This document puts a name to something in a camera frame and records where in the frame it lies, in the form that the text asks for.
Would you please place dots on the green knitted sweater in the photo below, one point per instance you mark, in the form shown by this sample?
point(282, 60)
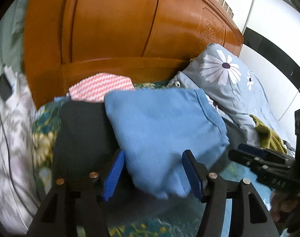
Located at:
point(265, 133)

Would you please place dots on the black phone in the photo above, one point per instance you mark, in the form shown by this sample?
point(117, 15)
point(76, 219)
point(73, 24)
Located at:
point(4, 88)

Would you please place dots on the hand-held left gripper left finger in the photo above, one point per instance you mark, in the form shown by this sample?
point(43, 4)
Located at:
point(113, 175)

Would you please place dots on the grey-blue daisy print duvet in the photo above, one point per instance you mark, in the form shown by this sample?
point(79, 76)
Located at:
point(238, 96)

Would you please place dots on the white floral bedding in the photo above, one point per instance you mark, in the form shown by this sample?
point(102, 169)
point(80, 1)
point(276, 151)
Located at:
point(14, 153)

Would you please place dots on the blue sweat pants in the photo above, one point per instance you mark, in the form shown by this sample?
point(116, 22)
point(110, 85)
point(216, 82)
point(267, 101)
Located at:
point(159, 133)

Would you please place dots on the teal floral blanket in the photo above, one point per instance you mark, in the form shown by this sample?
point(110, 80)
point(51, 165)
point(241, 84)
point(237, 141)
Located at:
point(44, 128)

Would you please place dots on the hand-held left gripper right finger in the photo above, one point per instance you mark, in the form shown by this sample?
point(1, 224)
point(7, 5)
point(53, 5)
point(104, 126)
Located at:
point(193, 175)

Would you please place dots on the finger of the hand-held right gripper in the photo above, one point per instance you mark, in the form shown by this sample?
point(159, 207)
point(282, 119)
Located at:
point(241, 156)
point(251, 149)

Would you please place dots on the white wardrobe with black stripe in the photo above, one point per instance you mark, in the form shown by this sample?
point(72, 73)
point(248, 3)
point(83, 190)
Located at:
point(270, 49)

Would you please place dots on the pink white zigzag cloth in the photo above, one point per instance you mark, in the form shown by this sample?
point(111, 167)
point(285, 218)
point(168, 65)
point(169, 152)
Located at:
point(100, 86)

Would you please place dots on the carved wooden headboard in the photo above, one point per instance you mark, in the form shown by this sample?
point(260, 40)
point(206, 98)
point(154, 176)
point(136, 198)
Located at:
point(115, 29)

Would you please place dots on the person's right hand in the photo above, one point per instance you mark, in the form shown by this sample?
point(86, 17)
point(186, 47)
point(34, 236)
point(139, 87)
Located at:
point(278, 207)

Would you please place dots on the small wall frames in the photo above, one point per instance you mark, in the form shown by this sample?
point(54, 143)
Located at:
point(225, 5)

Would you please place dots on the dark folded garment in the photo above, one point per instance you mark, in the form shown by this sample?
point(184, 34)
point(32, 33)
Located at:
point(83, 133)

